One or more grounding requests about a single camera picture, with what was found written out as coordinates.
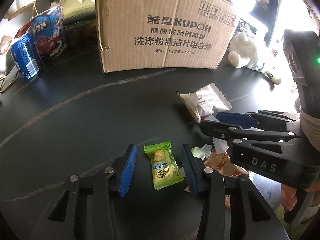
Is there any small green candy packet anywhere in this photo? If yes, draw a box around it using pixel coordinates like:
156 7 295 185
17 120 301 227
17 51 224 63
143 141 184 190

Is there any person right hand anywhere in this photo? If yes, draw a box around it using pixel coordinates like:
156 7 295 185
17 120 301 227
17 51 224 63
281 180 320 211

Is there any orange white snack packet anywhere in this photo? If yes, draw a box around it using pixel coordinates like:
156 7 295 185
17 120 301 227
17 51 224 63
204 150 249 178

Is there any beige snack packet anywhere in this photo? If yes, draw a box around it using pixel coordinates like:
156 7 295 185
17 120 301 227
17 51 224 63
177 83 232 124

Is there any white plush sheep toy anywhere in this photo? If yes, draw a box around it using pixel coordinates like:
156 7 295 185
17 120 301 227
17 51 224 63
227 32 281 85

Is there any brown cardboard box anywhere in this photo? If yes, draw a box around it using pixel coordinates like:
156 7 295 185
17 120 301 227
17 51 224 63
95 0 239 73

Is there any black box on table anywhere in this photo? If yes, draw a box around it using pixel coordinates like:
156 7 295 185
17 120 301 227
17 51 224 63
61 11 98 59

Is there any blue soda can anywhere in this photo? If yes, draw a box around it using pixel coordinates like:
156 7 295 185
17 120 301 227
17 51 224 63
11 32 42 82

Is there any blue snack canister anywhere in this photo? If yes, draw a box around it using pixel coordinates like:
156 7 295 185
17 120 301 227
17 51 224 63
30 5 67 61

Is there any yellow mountain shaped tissue box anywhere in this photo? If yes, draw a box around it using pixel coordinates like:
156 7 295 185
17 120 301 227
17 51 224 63
50 0 95 19

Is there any white lower snack bowl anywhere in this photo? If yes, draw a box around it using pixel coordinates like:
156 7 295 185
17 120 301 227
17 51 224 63
1 19 19 74

